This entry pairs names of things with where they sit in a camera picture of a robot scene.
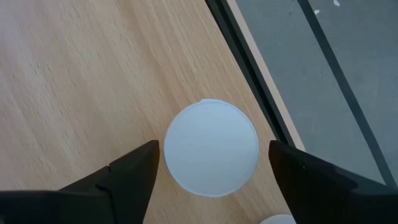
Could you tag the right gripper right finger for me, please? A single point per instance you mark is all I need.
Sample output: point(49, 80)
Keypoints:
point(326, 196)

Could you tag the large orange pill vial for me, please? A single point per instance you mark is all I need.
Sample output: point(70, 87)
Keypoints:
point(278, 220)
point(211, 149)

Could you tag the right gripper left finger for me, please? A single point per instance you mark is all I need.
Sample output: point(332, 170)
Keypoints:
point(124, 186)

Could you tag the black aluminium rig frame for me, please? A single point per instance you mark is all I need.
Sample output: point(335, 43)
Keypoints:
point(237, 46)

